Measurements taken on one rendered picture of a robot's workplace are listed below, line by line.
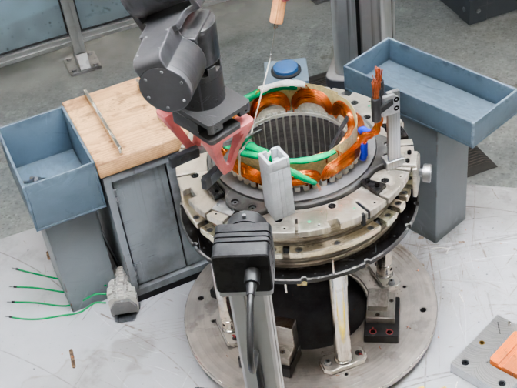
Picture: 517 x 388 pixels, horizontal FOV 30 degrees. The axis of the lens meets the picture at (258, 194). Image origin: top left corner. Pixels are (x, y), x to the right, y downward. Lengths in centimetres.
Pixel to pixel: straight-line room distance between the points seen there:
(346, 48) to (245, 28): 208
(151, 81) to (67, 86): 264
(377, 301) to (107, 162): 44
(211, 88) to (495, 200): 74
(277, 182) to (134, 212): 37
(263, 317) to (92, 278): 81
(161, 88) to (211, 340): 56
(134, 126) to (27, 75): 233
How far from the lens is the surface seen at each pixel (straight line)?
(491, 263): 159
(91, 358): 152
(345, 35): 172
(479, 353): 143
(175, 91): 101
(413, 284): 152
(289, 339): 138
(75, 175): 140
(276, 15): 117
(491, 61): 351
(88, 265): 154
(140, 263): 154
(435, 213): 157
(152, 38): 102
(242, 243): 72
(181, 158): 119
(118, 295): 155
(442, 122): 143
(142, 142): 142
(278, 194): 117
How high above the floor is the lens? 188
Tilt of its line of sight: 40 degrees down
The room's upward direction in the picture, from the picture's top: 8 degrees counter-clockwise
